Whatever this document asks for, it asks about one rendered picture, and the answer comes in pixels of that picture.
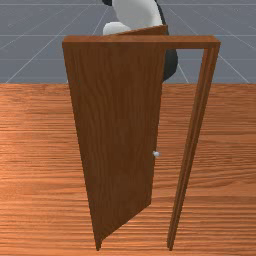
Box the brown wooden door leaf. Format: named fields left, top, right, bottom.
left=65, top=24, right=169, bottom=246

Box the brown wooden door frame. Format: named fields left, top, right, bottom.
left=61, top=35, right=222, bottom=252

